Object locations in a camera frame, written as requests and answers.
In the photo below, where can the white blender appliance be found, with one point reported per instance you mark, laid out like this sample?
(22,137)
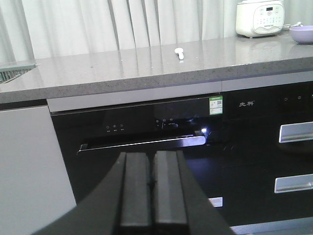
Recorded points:
(258,18)

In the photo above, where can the white curtain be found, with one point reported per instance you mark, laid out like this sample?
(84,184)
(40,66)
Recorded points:
(35,29)

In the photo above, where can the black built-in dishwasher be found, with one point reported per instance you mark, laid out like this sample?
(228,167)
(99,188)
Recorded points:
(92,139)

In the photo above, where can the grey cabinet door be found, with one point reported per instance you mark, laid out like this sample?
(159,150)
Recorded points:
(34,185)

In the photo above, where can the purple bowl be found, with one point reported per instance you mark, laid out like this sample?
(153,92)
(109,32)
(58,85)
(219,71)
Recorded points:
(302,34)

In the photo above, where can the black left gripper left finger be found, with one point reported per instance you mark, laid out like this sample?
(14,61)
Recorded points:
(119,205)

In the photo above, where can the sink drain rack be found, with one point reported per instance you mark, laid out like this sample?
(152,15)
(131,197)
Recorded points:
(12,70)

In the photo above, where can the black drawer cabinet appliance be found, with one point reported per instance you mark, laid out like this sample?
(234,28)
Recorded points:
(265,140)

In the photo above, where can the light blue spoon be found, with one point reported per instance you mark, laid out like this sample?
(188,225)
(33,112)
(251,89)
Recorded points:
(179,52)

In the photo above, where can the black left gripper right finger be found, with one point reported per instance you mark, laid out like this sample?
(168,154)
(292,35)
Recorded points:
(180,205)

